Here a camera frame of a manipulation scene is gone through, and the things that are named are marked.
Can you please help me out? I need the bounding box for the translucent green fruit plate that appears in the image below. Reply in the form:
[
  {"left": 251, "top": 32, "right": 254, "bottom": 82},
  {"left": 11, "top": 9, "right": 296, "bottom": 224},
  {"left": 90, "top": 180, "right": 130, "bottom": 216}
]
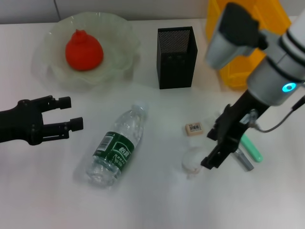
[{"left": 32, "top": 11, "right": 141, "bottom": 91}]

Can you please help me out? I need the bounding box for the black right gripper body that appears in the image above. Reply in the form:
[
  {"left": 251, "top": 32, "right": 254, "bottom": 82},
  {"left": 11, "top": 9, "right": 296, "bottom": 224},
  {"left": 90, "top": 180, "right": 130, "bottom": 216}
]
[{"left": 227, "top": 90, "right": 271, "bottom": 141}]

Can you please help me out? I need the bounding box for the beige eraser with barcode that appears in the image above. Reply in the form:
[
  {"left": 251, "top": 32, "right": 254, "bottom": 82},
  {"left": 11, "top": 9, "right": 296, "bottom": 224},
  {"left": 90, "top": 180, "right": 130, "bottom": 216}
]
[{"left": 185, "top": 122, "right": 205, "bottom": 137}]

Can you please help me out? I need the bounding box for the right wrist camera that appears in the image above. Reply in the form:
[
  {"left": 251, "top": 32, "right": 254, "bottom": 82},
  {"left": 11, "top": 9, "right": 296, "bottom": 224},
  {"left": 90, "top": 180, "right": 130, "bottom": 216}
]
[{"left": 206, "top": 2, "right": 269, "bottom": 70}]

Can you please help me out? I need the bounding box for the clear green-label water bottle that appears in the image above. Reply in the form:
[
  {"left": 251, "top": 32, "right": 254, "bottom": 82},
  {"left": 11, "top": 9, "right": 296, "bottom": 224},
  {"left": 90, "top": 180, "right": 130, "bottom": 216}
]
[{"left": 75, "top": 101, "right": 148, "bottom": 190}]

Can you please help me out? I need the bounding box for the white paper ball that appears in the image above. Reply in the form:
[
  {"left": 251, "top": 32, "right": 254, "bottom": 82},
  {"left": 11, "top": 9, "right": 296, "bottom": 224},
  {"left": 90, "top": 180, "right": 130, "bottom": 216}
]
[{"left": 182, "top": 146, "right": 203, "bottom": 180}]

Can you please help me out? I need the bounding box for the red-orange toy orange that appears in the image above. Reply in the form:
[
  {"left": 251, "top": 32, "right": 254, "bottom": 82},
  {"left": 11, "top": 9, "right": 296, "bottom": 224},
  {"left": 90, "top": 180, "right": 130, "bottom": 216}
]
[{"left": 65, "top": 29, "right": 104, "bottom": 72}]

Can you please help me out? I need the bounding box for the grey marker pen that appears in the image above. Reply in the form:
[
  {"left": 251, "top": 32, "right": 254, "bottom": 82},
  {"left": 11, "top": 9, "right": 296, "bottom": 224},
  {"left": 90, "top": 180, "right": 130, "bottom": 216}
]
[{"left": 234, "top": 146, "right": 254, "bottom": 172}]

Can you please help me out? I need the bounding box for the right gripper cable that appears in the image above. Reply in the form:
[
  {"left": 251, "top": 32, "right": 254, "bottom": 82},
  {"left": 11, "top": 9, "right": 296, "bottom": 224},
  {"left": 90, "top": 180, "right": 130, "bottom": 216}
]
[{"left": 250, "top": 95, "right": 305, "bottom": 133}]

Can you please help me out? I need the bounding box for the green pen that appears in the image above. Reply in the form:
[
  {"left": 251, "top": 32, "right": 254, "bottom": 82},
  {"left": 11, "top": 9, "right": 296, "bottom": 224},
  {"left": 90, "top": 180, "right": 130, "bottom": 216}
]
[{"left": 216, "top": 108, "right": 264, "bottom": 163}]

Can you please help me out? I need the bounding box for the black mesh pen holder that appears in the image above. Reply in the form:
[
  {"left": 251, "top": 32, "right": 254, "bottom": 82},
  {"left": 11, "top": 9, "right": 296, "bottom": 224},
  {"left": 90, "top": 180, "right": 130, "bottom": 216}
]
[{"left": 156, "top": 26, "right": 199, "bottom": 90}]

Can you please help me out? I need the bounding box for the yellow plastic bin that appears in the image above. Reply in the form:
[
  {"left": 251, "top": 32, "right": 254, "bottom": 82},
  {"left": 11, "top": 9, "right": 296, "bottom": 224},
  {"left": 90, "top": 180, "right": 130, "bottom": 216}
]
[{"left": 205, "top": 0, "right": 293, "bottom": 90}]

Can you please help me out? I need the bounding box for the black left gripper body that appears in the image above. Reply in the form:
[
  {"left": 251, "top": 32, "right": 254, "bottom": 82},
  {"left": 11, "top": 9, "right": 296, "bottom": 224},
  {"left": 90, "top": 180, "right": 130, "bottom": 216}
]
[{"left": 0, "top": 97, "right": 45, "bottom": 146}]

